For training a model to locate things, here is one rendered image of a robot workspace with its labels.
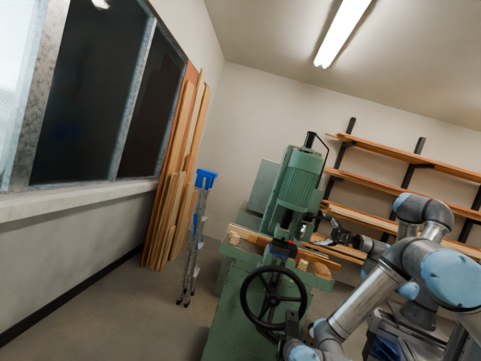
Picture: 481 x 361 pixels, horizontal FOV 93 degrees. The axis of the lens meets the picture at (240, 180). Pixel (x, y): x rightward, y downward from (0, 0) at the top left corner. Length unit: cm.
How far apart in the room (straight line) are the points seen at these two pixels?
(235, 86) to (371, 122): 210
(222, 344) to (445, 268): 111
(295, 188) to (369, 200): 276
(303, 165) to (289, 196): 18
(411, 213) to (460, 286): 69
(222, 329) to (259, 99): 306
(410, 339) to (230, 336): 90
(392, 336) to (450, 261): 92
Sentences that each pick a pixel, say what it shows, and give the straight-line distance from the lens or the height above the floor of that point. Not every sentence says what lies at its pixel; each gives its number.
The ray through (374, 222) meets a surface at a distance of 339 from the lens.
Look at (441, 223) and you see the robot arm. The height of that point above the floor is 133.
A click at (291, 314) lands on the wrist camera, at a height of 86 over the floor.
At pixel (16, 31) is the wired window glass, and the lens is 143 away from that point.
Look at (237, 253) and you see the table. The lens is 123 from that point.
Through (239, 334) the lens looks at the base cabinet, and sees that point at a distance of 144.
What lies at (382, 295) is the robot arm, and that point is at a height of 107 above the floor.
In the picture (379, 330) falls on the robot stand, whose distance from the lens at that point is 158.
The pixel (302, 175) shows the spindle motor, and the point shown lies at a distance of 123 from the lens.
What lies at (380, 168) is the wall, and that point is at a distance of 395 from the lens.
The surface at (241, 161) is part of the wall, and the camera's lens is 357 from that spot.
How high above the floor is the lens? 134
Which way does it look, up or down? 5 degrees down
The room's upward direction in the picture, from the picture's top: 17 degrees clockwise
